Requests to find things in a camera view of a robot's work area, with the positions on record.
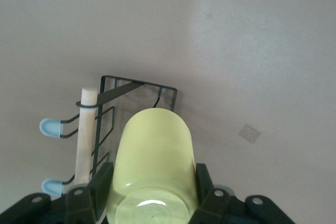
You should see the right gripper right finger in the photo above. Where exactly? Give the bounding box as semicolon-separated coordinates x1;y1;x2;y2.
193;163;238;217

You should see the black wire cup holder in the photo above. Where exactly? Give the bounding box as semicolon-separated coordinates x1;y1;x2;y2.
39;74;179;201

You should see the yellow plastic cup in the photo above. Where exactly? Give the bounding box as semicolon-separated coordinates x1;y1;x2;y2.
106;108;199;224

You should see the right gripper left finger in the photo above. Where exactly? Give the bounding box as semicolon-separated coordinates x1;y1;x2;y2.
65;162;115;221

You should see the brown square tape patch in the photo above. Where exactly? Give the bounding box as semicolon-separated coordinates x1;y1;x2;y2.
238;124;262;145

